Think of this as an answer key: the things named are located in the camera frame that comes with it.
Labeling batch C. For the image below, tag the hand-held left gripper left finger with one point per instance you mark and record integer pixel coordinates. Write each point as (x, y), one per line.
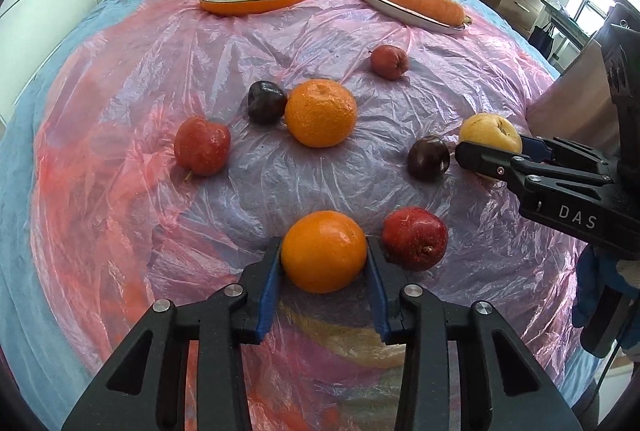
(270, 296)

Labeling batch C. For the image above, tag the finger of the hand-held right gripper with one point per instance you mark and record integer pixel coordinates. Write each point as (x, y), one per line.
(535, 148)
(480, 156)

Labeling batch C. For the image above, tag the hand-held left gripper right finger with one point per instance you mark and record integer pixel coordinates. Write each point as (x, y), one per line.
(378, 306)

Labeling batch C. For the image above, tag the yellow apple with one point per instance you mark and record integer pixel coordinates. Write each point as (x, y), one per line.
(487, 131)

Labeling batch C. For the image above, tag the dark purple plum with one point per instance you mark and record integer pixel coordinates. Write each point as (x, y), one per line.
(427, 158)
(267, 103)

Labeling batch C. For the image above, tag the smooth round orange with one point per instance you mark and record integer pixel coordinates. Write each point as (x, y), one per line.
(322, 251)

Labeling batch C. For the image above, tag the large dark red apple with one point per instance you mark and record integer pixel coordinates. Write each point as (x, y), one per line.
(412, 236)

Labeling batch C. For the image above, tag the red apple with stem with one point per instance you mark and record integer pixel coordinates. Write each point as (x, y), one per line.
(202, 146)

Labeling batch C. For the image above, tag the large bumpy orange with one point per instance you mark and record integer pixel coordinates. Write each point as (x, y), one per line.
(320, 113)

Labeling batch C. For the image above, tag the person's right hand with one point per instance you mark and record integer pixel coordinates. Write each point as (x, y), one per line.
(590, 281)

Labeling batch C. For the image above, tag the dark tote bag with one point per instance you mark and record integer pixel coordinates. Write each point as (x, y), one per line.
(542, 41)

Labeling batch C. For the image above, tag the small red apple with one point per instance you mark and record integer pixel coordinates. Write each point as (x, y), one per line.
(390, 61)

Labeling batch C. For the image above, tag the grey desk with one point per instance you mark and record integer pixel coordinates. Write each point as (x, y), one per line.
(565, 11)

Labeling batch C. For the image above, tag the white oval plate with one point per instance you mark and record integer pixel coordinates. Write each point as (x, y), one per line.
(425, 24)

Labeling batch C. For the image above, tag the pink plastic sheet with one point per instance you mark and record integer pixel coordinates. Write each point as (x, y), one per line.
(150, 76)

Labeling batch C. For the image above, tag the blue printed bedsheet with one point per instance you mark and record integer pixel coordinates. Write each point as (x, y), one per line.
(30, 221)

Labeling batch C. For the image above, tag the white wardrobe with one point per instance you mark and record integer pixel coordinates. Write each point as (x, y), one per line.
(60, 1)

